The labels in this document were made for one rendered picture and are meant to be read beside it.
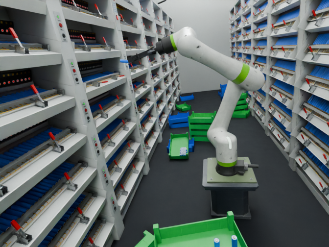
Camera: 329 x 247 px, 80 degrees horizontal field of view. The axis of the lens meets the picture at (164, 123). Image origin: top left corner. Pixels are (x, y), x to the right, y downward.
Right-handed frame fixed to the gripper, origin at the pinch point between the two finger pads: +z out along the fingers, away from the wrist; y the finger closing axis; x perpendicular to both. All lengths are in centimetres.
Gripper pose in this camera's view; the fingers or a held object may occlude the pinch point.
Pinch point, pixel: (133, 58)
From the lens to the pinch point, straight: 130.1
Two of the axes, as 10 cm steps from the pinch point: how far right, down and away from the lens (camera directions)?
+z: -9.2, 2.5, 3.0
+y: -2.0, 3.6, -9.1
